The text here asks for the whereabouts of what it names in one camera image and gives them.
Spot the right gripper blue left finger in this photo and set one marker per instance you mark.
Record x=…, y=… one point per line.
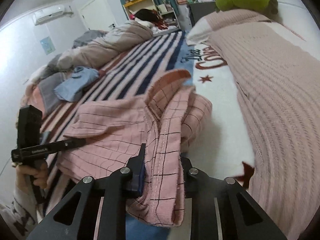
x=137, y=166

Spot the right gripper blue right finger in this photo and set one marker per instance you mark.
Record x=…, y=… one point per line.
x=186, y=165

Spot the pink checked pants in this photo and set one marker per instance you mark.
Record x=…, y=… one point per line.
x=167, y=118

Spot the left hand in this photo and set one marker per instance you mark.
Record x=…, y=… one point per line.
x=40, y=176

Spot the folded light blue garment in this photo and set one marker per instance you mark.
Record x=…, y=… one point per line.
x=71, y=90

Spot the beige and grey quilt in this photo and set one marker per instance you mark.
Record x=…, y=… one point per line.
x=94, y=49

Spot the striped plush bed blanket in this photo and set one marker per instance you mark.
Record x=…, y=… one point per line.
x=150, y=62

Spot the pink knitted pillow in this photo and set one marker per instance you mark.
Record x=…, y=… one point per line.
x=263, y=83

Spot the white air conditioner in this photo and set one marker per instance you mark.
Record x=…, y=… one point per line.
x=50, y=13

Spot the white door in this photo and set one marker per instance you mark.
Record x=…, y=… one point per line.
x=97, y=15

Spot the dark desk with clutter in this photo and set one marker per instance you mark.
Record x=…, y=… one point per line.
x=190, y=13

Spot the yellow and white shelf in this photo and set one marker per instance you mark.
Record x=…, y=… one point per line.
x=164, y=10

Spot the white bed headboard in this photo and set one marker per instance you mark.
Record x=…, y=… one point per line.
x=294, y=15

